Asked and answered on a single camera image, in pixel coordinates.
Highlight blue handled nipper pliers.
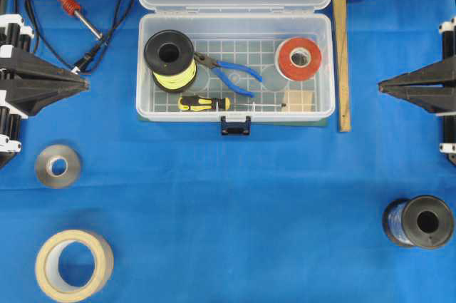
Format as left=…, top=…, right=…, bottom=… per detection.
left=193, top=51, right=264, bottom=98

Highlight wooden mallet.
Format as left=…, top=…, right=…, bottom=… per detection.
left=332, top=0, right=351, bottom=133

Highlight red soldering iron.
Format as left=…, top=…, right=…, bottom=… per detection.
left=58, top=0, right=103, bottom=40

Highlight beige masking tape roll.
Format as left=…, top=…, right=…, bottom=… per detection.
left=35, top=230, right=114, bottom=302

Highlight grey tape roll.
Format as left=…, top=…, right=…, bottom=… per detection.
left=35, top=144, right=81, bottom=189

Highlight blue table cloth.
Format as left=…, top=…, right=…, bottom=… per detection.
left=1, top=0, right=455, bottom=302

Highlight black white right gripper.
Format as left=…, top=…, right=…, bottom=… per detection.
left=378, top=16, right=456, bottom=165

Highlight red tape roll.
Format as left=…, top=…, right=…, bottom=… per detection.
left=275, top=36, right=323, bottom=82

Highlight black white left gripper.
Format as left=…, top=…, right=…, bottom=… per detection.
left=1, top=14, right=88, bottom=169

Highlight clear plastic toolbox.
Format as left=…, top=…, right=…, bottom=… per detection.
left=136, top=0, right=336, bottom=133

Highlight small wooden block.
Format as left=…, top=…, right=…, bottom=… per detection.
left=282, top=90, right=315, bottom=113

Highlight yellow black screwdriver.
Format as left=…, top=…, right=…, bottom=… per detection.
left=177, top=95, right=286, bottom=112

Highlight blue wire spool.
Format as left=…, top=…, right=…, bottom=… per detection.
left=382, top=195, right=455, bottom=250

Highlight yellow wire spool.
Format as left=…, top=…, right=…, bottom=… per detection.
left=143, top=29, right=197, bottom=93

